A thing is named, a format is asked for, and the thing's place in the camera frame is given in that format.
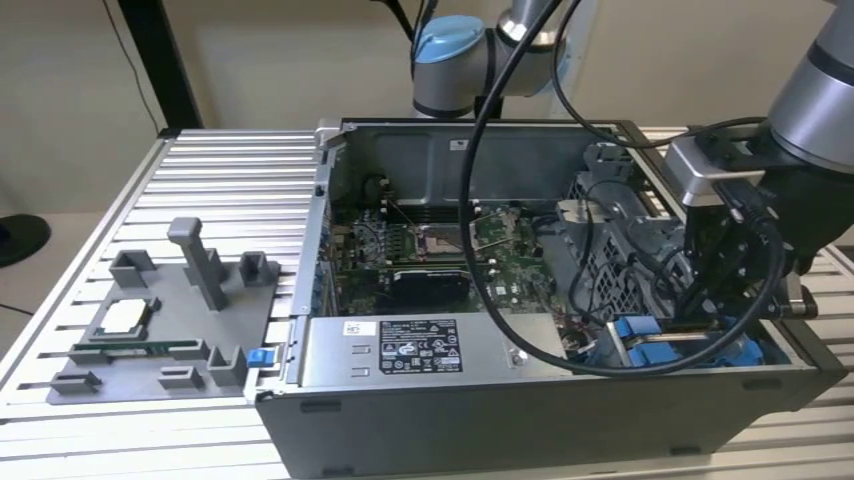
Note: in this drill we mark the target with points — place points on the black graphics card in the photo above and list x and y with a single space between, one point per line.
428 290

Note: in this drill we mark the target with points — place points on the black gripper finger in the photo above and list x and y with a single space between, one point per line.
708 235
751 260

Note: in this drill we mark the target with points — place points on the CPU socket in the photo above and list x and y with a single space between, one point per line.
437 242

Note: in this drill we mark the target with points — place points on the grey disk bay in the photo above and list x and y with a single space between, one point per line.
604 345

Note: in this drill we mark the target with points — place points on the blue case latch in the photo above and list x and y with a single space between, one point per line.
261 358

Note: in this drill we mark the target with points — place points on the grey metal drive cage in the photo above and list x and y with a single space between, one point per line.
601 260

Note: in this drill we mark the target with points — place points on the black round stand base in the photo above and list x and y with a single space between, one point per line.
21 240

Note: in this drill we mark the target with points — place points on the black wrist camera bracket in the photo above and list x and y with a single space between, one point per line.
795 300

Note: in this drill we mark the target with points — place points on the green RAM stick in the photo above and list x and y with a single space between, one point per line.
150 346

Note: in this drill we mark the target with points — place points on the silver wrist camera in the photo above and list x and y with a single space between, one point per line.
701 172

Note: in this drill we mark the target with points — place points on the black RAM slot bank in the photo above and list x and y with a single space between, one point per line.
434 211

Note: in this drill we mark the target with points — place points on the black upright post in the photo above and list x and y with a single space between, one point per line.
164 65

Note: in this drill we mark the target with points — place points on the grey plastic case bracket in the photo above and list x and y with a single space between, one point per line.
604 157

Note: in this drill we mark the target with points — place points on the silver CPU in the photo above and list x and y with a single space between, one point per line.
126 317

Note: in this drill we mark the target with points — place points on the grey parts rack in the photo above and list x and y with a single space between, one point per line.
168 310

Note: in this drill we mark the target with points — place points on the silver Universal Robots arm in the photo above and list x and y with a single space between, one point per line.
821 100

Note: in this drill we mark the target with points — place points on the hard disk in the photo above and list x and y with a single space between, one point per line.
637 332

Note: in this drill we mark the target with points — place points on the grey open PC case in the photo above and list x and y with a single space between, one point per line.
468 430

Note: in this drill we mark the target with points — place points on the silver power supply unit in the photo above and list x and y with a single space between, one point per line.
334 355

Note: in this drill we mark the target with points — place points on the white case sticker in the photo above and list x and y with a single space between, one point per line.
460 145

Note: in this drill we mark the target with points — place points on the green motherboard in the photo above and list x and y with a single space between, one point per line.
528 270

